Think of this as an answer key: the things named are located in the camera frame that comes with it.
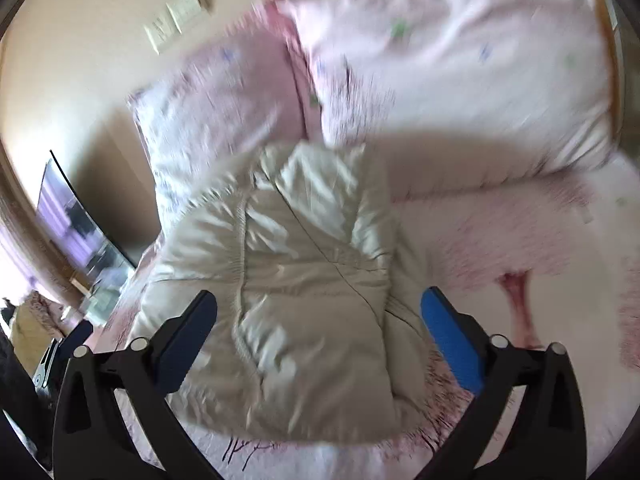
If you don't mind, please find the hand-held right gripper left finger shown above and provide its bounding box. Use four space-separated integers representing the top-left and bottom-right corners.
51 289 221 480

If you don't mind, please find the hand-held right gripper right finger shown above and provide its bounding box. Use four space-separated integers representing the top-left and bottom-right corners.
419 286 587 480

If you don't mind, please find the cream puffer jacket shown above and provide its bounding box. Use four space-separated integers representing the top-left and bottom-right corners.
127 140 442 447

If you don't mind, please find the pink printed bed sheet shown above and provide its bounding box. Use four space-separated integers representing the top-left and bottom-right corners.
100 157 640 480

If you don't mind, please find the beige cloth pile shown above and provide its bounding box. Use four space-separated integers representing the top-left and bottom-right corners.
9 290 67 363

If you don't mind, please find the flat screen television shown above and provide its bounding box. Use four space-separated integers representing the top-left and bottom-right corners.
37 149 139 282

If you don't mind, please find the small pink floral pillow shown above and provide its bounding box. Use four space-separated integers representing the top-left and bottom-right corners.
127 35 328 243

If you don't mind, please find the large pink floral pillow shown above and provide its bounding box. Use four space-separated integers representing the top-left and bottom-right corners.
270 0 620 177

